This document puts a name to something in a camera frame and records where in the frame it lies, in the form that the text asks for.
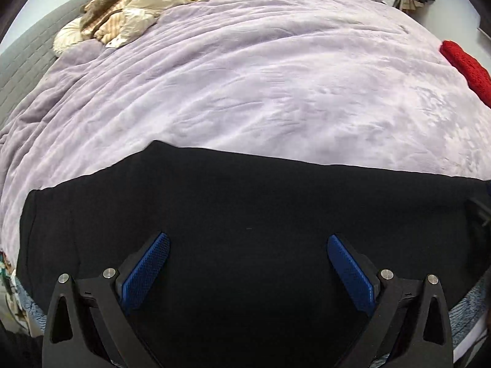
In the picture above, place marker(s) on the black pants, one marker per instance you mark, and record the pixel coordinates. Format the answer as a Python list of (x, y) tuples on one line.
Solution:
[(245, 207)]

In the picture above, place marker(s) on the grey quilted headboard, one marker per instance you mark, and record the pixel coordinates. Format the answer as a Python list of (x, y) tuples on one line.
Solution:
[(27, 65)]

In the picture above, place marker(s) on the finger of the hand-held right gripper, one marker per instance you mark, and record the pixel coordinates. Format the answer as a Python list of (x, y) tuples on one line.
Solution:
[(479, 212)]

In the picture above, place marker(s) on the patterned bed sheet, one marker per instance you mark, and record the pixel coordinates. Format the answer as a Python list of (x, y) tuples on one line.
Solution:
[(466, 310)]

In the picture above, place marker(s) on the red knitted sweater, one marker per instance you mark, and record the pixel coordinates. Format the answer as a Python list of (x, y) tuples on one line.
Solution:
[(470, 67)]

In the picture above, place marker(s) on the lavender plush blanket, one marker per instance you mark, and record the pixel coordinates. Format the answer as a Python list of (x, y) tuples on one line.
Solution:
[(245, 84)]

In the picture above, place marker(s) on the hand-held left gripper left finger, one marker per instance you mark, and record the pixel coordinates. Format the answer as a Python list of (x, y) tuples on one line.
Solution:
[(147, 268)]

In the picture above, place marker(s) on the brown cloth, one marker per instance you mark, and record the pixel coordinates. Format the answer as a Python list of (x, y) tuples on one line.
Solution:
[(103, 5)]

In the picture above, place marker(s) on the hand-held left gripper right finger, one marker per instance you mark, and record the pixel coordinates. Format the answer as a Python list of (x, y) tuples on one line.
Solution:
[(351, 272)]

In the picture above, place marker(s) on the striped beige cloth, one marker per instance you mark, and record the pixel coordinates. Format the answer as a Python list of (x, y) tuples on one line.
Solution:
[(111, 25)]

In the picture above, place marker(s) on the round cream pillow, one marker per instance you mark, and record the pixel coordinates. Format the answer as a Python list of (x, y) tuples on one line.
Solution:
[(67, 38)]

